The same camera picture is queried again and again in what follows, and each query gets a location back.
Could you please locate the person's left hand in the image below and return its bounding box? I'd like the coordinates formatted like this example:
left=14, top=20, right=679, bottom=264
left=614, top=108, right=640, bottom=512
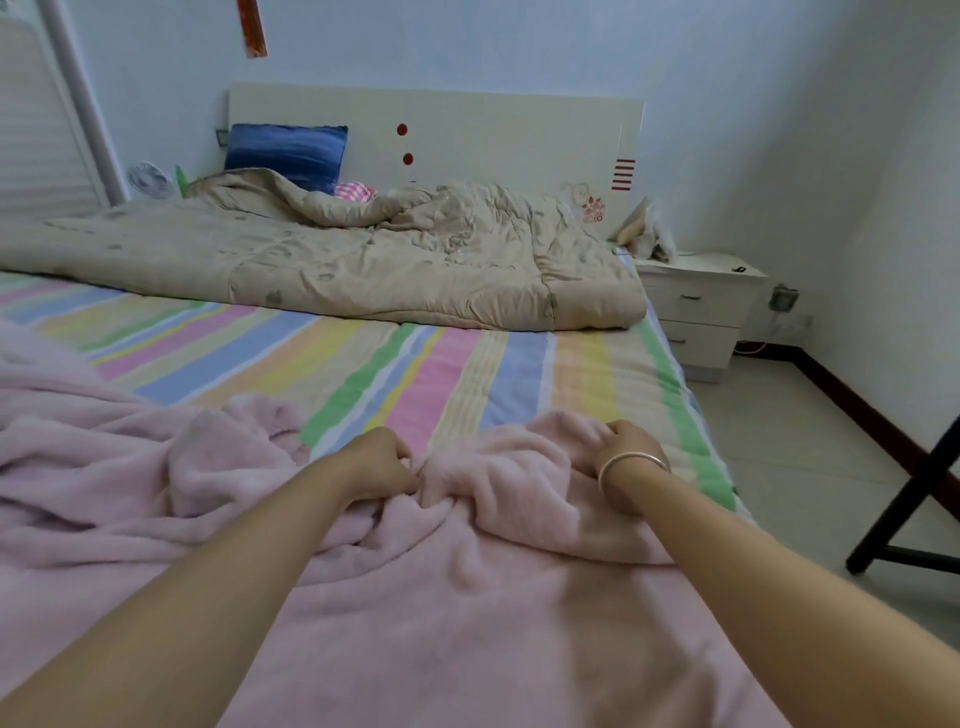
left=319, top=427, right=423, bottom=507

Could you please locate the person's right hand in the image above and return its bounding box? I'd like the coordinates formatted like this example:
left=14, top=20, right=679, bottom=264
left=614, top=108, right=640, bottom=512
left=591, top=420, right=672, bottom=507

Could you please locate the pink fleece blanket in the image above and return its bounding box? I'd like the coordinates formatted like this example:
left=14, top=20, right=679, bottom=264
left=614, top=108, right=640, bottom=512
left=0, top=322, right=792, bottom=728

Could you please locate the person's left forearm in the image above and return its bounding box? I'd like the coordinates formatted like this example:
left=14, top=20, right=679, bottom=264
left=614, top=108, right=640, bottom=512
left=0, top=457, right=362, bottom=728

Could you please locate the person's right forearm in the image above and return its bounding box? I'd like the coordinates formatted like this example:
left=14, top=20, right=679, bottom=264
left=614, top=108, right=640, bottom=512
left=607, top=468, right=960, bottom=728

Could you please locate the striped pastel bed sheet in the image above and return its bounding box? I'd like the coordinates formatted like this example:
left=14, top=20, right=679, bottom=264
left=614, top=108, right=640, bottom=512
left=0, top=267, right=746, bottom=521

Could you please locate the white nightstand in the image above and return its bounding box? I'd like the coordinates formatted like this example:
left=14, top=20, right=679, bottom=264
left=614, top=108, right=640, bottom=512
left=637, top=252, right=771, bottom=383

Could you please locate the beige quilt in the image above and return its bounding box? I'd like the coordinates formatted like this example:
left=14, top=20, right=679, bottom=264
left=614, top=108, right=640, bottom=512
left=0, top=166, right=651, bottom=333

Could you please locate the cream plush toy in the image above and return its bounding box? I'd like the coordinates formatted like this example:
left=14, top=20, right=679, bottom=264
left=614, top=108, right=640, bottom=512
left=610, top=195, right=678, bottom=266

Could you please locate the dark brown baseboard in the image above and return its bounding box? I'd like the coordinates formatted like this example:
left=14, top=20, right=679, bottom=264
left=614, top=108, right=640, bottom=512
left=736, top=343, right=960, bottom=521

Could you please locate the black clothes rack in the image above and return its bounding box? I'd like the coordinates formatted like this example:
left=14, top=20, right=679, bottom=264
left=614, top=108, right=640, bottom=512
left=843, top=415, right=960, bottom=578

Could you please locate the blue pillow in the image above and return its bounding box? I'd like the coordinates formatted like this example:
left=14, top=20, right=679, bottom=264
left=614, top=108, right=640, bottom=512
left=222, top=123, right=351, bottom=197

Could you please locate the white headboard with red dots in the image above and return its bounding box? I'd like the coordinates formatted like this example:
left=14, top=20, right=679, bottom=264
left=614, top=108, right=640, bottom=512
left=225, top=82, right=647, bottom=242

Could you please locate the small white desk fan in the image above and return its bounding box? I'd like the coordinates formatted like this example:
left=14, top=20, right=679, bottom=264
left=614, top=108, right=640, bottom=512
left=127, top=159, right=180, bottom=201

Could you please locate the silver bracelet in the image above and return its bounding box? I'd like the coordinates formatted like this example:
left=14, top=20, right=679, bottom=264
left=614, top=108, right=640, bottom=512
left=597, top=450, right=675, bottom=506

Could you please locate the red wall hanging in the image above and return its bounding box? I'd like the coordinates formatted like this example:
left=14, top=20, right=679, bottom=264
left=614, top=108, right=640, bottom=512
left=235, top=0, right=270, bottom=60

